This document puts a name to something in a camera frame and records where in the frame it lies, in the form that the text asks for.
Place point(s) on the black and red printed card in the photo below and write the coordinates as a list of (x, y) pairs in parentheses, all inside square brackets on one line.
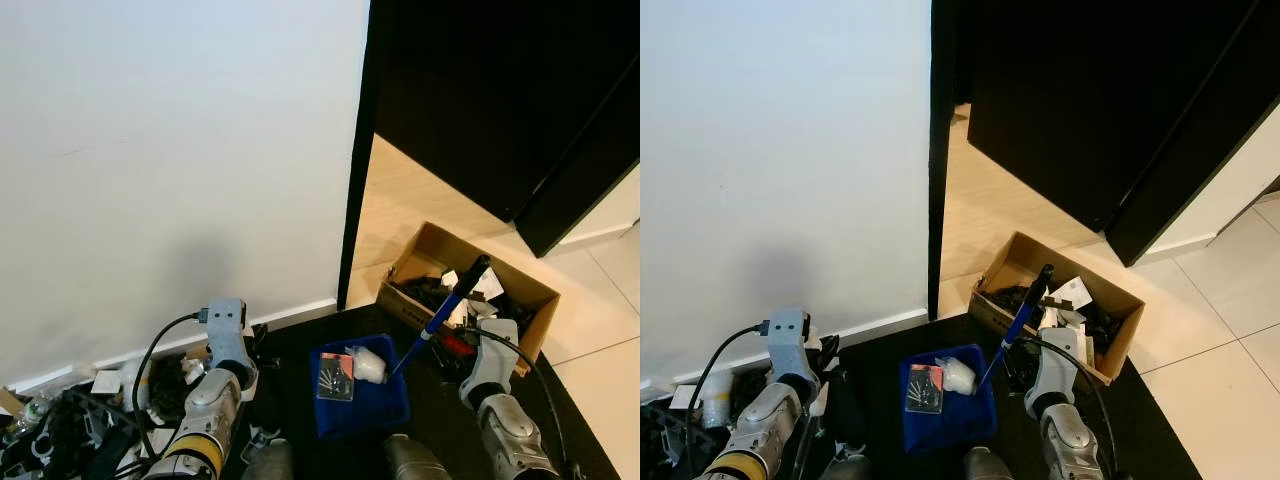
[(924, 390), (335, 378)]

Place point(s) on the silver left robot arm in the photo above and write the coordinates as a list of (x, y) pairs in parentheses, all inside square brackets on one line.
[(205, 410), (765, 425)]

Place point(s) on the white baseboard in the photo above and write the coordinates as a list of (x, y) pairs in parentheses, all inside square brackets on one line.
[(1190, 243), (290, 313), (880, 325), (610, 233)]

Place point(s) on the white printed paper sheet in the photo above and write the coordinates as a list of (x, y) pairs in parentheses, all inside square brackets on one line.
[(1072, 294), (488, 288)]

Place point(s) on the grey right robot leg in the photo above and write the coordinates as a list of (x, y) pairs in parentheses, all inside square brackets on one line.
[(992, 466), (415, 462)]

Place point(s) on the grey robot leg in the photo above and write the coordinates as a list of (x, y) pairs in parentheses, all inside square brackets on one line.
[(268, 462), (848, 468), (415, 462), (992, 466)]

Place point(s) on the brown cardboard box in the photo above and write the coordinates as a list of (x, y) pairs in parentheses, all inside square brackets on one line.
[(1010, 262), (425, 250)]

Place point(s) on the grey left robot leg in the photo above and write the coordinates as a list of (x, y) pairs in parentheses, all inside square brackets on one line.
[(268, 462), (848, 468)]

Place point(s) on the white square card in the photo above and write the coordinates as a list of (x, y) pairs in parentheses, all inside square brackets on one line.
[(106, 381), (684, 397)]

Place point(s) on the clear plastic bottle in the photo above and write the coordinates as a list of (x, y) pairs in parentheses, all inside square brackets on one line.
[(32, 412)]

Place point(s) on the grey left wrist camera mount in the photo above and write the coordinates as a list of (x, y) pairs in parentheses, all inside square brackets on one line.
[(225, 320), (788, 332)]

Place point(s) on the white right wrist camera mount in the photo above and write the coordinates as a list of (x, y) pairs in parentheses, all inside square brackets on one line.
[(1058, 355), (495, 345)]

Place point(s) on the black door frame post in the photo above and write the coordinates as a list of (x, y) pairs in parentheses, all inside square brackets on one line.
[(585, 180), (361, 180), (1180, 180), (936, 200)]

